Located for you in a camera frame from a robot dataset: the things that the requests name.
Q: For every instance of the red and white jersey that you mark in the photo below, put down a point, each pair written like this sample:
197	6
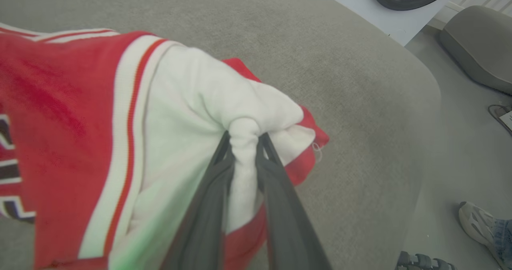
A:
60	102

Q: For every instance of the blue jeans leg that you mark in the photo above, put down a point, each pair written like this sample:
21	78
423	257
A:
504	238

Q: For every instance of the white washing machine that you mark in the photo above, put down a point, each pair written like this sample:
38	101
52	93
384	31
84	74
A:
376	20

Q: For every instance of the dark grey ridged object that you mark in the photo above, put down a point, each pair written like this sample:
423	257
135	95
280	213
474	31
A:
422	262

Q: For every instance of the white paper sheet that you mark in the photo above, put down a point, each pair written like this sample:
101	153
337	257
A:
507	120

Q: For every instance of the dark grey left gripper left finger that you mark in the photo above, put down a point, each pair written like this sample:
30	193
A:
204	222

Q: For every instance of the light grey sneaker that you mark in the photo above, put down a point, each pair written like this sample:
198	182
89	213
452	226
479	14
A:
474	222

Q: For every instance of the grey fabric sofa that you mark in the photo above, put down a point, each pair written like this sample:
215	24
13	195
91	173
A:
320	62

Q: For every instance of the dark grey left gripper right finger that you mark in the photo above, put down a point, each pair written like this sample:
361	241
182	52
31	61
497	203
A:
286	230

